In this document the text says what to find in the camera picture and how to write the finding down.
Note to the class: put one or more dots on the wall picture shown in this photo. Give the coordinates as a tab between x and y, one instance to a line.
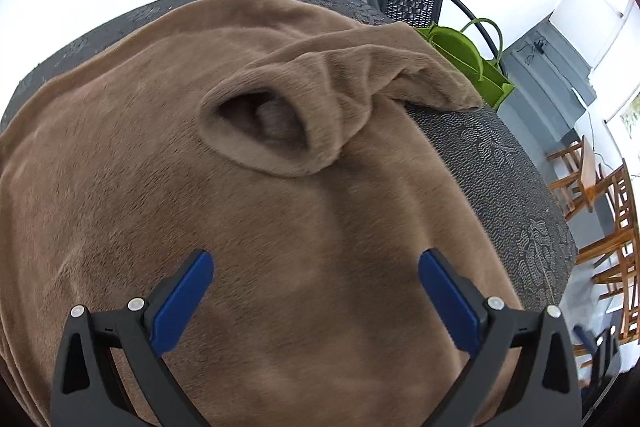
630	112

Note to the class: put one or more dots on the brown fleece garment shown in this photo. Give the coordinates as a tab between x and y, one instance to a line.
200	207

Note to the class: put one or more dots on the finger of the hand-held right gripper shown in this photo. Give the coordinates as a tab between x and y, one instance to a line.
605	357

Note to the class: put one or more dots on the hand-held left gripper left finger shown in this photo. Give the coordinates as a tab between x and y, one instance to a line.
182	302

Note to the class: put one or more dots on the wooden chair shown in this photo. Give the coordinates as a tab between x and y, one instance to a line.
575	177
620	247

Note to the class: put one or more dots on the dark patterned tablecloth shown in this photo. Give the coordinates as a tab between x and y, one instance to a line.
500	167

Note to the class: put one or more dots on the green felt bag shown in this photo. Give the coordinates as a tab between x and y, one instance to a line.
465	57

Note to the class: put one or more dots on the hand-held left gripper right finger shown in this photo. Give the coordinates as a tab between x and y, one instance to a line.
447	302

